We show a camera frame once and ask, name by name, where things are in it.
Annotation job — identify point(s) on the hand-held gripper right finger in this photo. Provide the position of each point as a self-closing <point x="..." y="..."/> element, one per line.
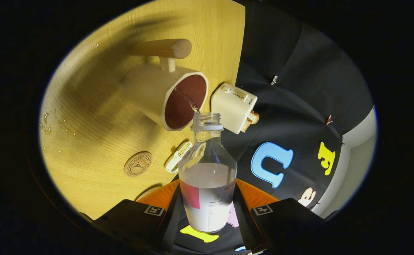
<point x="245" y="226"/>

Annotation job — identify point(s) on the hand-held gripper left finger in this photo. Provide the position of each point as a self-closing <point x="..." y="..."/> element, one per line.
<point x="169" y="226"/>

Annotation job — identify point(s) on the clear juice bottle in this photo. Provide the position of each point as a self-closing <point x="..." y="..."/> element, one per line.
<point x="206" y="177"/>

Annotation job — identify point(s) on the round wooden coaster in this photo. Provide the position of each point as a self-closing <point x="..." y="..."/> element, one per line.
<point x="137" y="164"/>

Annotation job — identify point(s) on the small white seasoning dish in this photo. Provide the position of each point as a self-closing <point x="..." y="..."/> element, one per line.
<point x="178" y="157"/>

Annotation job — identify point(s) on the toast slice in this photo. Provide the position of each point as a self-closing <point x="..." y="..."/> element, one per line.
<point x="254" y="117"/>
<point x="247" y="125"/>

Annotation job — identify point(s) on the cream toaster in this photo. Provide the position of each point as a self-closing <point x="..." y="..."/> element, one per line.
<point x="231" y="106"/>

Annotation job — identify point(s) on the wooden table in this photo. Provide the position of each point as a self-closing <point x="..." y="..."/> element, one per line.
<point x="97" y="124"/>

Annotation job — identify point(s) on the black backdrop cloth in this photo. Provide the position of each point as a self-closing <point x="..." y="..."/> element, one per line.
<point x="299" y="106"/>

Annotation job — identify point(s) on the pink clip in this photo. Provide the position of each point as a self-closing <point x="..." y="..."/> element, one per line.
<point x="329" y="119"/>

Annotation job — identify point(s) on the white clip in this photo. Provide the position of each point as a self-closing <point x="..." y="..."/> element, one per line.
<point x="274" y="80"/>

